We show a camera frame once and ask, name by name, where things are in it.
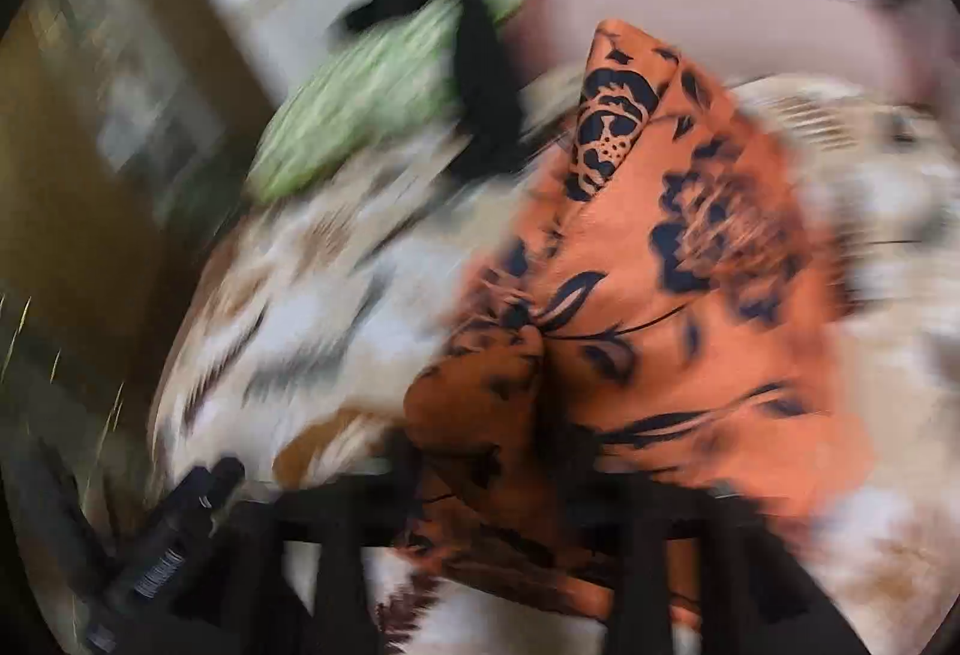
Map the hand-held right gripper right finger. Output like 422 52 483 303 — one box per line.
600 471 871 655

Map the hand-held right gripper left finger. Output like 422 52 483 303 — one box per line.
225 467 422 655

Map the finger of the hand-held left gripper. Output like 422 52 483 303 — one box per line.
206 456 247 513
176 466 215 513

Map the orange floral dress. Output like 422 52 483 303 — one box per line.
401 17 878 633

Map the leaf print blanket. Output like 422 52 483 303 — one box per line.
146 70 960 655

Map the wooden door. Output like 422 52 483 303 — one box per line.
0 0 256 401

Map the green patterned pillow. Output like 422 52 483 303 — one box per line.
247 0 481 204

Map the black cloth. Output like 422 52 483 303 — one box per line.
330 0 535 185

